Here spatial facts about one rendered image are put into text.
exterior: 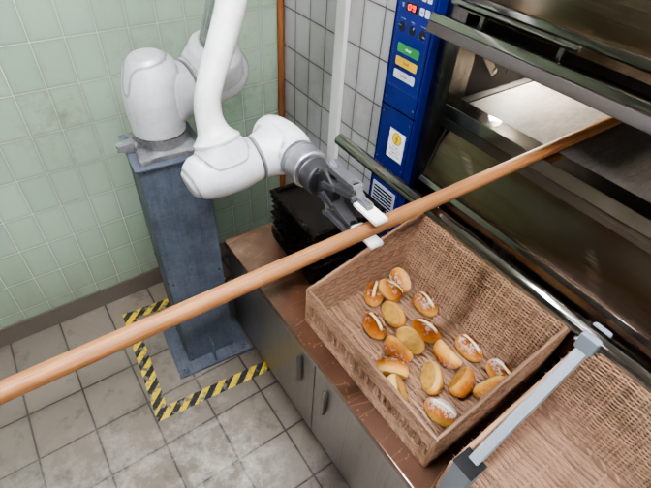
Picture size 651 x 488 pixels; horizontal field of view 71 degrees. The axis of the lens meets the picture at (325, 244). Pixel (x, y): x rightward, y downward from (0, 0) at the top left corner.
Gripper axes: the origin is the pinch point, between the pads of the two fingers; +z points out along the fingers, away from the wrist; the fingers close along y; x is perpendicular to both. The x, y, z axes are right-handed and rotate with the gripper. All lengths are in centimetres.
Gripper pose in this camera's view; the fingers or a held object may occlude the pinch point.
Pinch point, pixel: (369, 225)
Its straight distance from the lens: 88.1
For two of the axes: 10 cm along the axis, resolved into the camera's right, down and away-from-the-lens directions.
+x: -8.3, 3.5, -4.3
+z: 5.5, 5.9, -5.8
